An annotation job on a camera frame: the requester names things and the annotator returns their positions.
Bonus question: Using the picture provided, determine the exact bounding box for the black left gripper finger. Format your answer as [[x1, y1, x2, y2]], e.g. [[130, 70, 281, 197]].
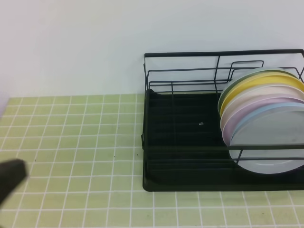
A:
[[0, 159, 28, 206]]

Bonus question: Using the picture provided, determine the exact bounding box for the black wire dish rack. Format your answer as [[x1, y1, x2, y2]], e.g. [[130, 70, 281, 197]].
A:
[[142, 49, 304, 191]]

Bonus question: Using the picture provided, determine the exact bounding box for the lilac plate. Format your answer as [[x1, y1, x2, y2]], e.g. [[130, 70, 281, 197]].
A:
[[220, 94, 304, 145]]

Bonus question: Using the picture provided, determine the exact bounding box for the yellow plate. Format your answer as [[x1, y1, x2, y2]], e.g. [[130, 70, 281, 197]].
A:
[[219, 72, 304, 115]]

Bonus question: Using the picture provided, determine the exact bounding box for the light blue plate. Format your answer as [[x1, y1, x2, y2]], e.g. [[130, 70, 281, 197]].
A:
[[229, 102, 304, 143]]

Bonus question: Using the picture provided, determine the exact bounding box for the cream pink plate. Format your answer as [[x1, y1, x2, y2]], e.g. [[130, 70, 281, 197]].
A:
[[220, 84, 304, 130]]

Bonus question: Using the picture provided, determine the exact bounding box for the grey round plate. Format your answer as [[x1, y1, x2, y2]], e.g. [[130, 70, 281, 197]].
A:
[[229, 107, 304, 174]]

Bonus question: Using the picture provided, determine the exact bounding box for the green plate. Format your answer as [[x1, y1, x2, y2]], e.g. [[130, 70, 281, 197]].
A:
[[218, 67, 297, 113]]

